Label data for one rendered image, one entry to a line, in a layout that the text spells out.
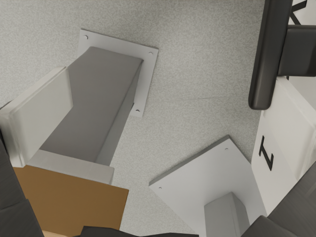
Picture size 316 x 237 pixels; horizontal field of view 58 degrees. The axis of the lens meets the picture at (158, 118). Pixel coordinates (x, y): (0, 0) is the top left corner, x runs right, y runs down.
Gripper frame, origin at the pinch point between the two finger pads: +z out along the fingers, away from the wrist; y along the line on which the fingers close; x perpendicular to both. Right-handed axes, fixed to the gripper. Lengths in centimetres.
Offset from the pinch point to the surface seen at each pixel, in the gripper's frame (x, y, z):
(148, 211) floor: -104, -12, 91
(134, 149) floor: -66, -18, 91
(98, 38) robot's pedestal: -16, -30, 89
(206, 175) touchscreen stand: -76, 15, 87
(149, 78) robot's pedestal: -31, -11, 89
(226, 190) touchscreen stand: -83, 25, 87
